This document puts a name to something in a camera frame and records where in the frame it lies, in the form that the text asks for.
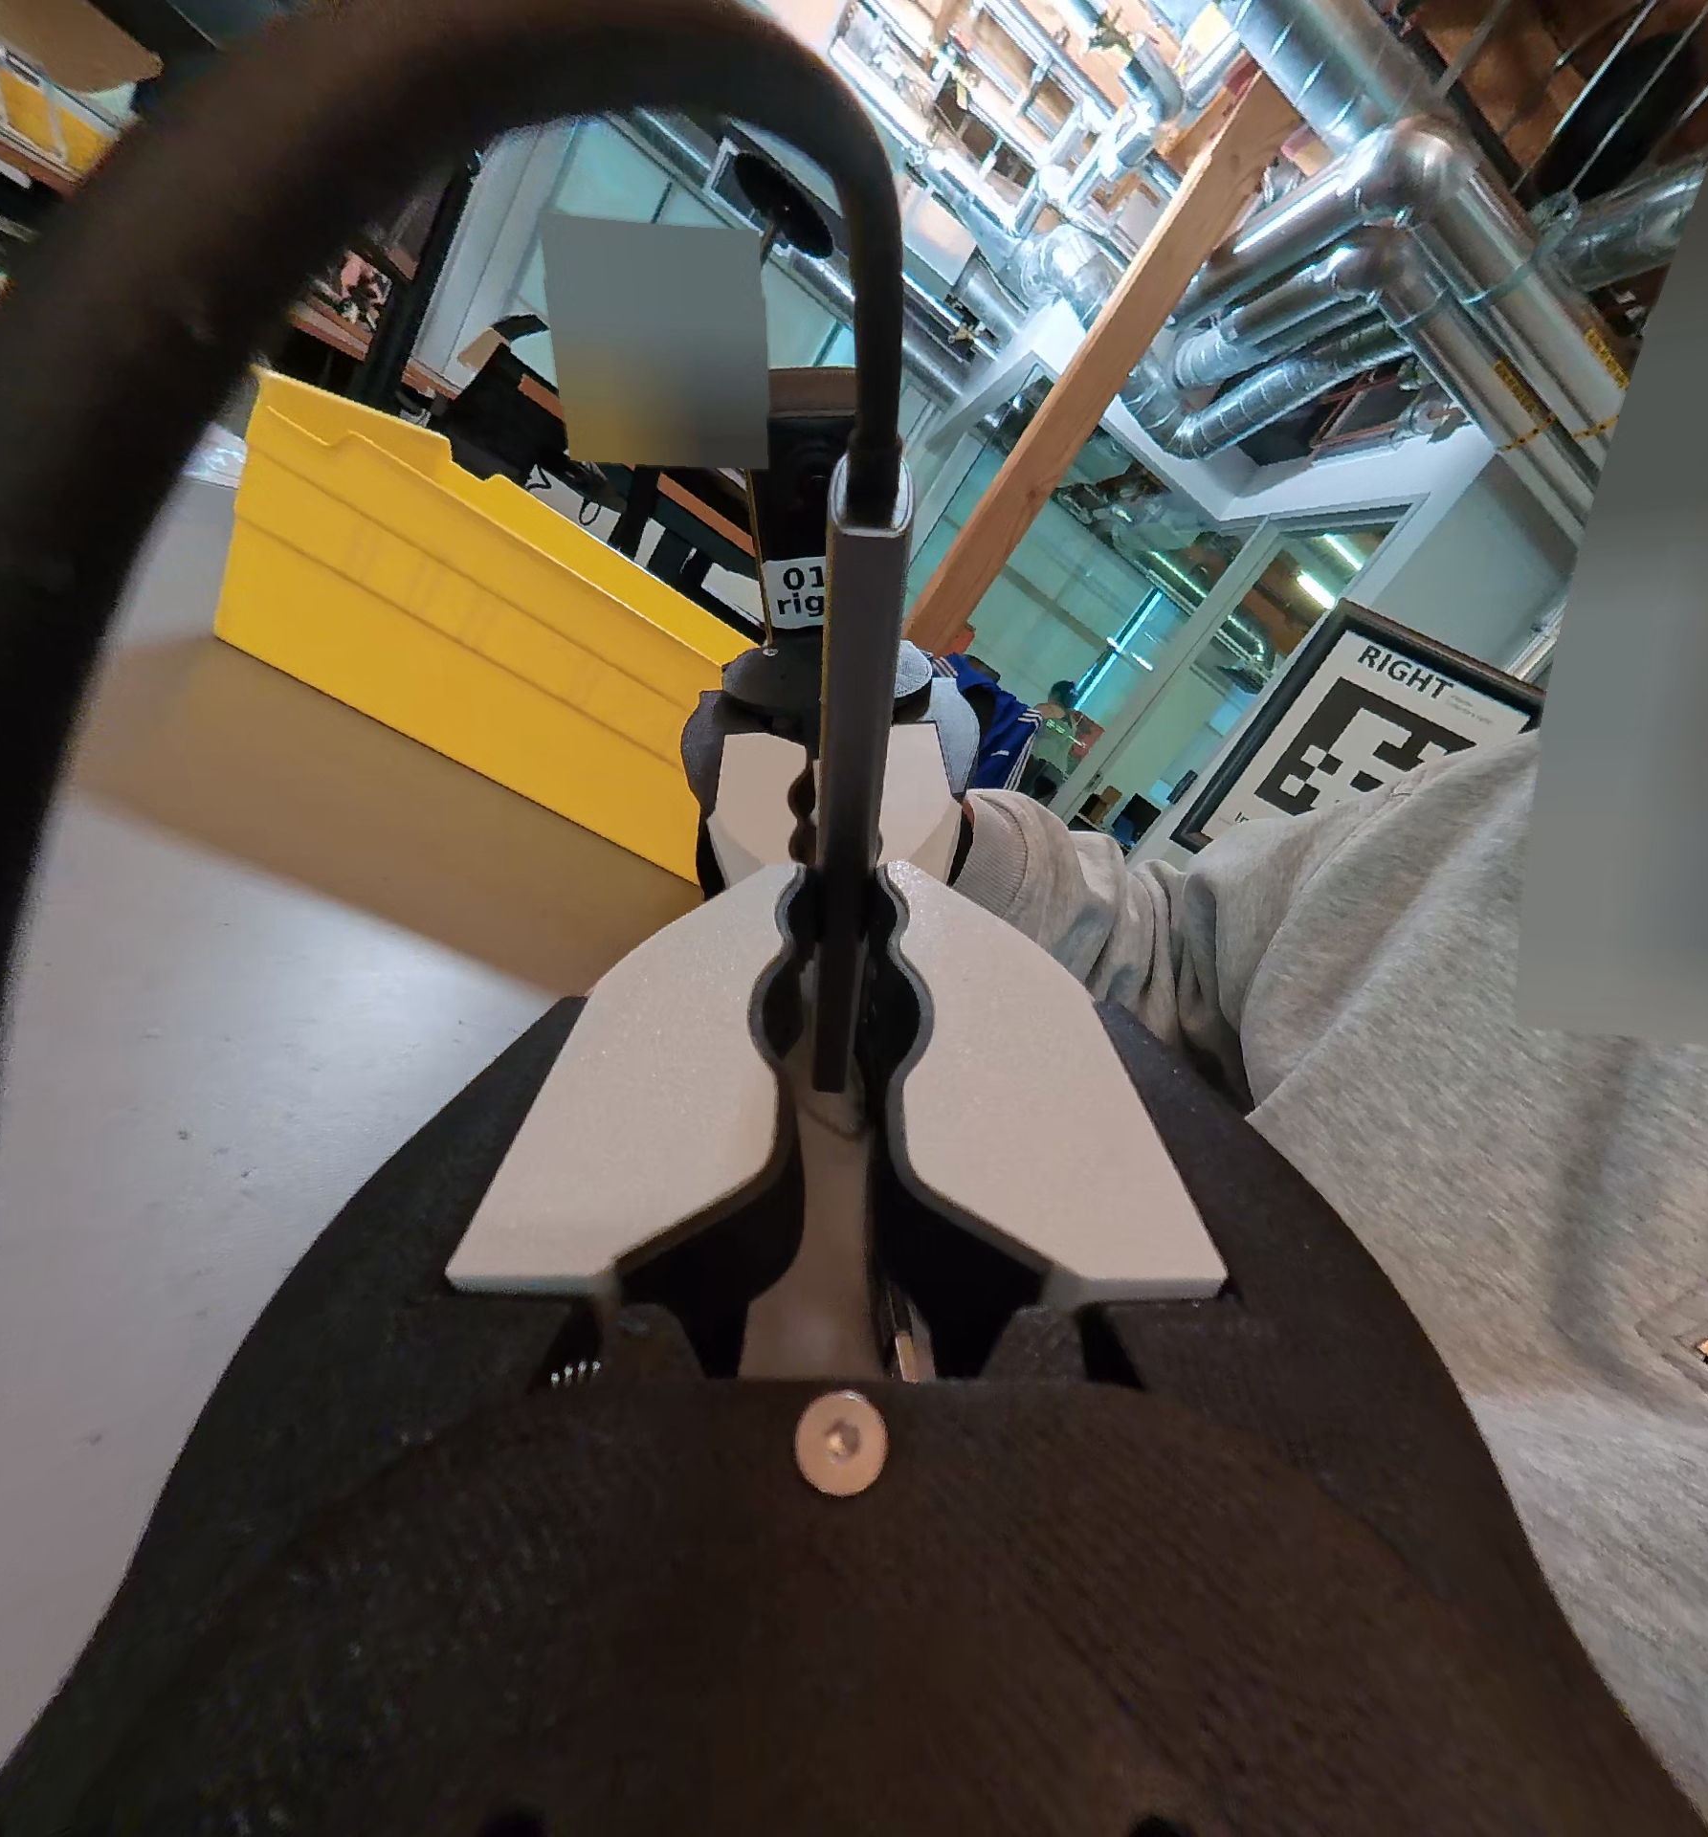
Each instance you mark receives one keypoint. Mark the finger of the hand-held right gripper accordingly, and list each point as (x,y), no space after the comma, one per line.
(926,796)
(757,802)

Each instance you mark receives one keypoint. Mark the grey desk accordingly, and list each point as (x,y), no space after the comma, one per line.
(294,1076)

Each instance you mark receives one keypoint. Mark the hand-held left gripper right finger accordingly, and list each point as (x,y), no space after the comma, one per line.
(1040,1119)

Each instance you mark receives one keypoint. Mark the yellow storage bin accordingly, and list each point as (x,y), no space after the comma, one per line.
(438,617)

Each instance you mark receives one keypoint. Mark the silver ventilation ducts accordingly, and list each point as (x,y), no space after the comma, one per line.
(1371,214)

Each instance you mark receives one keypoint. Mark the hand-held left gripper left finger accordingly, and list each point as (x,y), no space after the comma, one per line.
(625,1119)

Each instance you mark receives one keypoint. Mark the framed black-white marker sign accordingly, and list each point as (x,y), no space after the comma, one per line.
(1371,731)

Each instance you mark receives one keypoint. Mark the black round lamp on pole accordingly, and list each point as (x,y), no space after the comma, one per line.
(776,192)

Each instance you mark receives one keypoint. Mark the wooden beam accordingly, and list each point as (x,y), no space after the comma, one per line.
(1113,358)

